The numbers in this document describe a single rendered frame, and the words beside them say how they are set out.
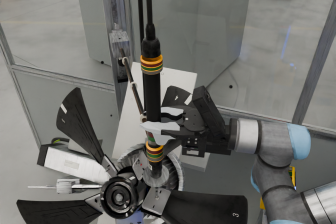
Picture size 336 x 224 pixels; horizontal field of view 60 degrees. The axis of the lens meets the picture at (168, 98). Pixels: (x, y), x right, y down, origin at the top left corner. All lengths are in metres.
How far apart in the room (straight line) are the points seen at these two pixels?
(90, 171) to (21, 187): 1.60
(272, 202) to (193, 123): 0.23
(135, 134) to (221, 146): 0.52
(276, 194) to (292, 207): 0.04
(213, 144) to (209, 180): 1.25
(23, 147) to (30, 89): 0.97
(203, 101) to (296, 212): 0.28
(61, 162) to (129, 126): 0.28
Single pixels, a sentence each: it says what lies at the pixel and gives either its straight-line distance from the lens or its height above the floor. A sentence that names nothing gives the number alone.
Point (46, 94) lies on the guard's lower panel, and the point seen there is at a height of 0.82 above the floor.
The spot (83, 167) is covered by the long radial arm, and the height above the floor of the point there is 1.12.
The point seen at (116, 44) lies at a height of 1.41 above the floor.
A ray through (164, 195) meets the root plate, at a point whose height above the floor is 1.19.
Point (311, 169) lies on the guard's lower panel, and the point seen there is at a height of 0.74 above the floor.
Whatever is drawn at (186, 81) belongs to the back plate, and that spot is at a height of 1.34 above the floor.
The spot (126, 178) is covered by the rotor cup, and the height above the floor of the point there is 1.27.
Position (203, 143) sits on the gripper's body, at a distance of 0.65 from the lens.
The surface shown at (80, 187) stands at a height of 1.10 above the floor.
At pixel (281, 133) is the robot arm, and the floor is 1.51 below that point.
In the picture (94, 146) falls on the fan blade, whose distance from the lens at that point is 0.92.
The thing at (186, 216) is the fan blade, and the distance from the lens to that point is 0.87.
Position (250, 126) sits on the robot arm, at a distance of 0.65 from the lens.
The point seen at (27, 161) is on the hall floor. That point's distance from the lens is 2.82.
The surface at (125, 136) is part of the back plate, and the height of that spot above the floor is 1.14.
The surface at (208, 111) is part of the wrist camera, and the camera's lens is 0.61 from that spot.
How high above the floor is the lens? 1.94
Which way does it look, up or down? 37 degrees down
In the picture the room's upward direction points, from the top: straight up
